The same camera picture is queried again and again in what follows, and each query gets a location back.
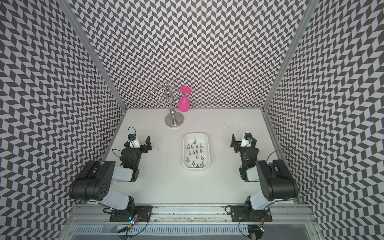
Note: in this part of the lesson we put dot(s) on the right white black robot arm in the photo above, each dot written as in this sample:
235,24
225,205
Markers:
275,179

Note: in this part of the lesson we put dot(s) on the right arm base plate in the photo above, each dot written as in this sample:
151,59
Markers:
243,214

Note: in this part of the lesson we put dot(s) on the pink plastic wine glass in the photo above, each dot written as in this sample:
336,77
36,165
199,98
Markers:
184,103

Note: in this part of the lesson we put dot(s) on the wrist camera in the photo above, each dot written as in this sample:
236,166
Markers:
133,141
247,140

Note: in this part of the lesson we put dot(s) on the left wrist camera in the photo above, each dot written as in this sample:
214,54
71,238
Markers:
133,141

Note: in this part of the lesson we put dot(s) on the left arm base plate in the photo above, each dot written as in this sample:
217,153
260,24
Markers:
127,216

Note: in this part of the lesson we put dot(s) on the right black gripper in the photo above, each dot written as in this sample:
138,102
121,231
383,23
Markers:
233,142

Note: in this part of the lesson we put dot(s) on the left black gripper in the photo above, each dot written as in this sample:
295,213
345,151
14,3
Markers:
148,145

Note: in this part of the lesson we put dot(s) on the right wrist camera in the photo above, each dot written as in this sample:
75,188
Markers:
247,140

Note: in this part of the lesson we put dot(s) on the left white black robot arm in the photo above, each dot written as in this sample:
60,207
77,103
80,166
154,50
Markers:
94,182

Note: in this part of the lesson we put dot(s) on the aluminium front rail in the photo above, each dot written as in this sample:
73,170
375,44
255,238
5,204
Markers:
171,214

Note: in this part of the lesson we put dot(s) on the chrome glass holder stand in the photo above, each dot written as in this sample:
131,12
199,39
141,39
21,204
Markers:
164,91

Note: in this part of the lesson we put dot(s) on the white rectangular storage tray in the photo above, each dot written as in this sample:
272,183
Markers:
196,144

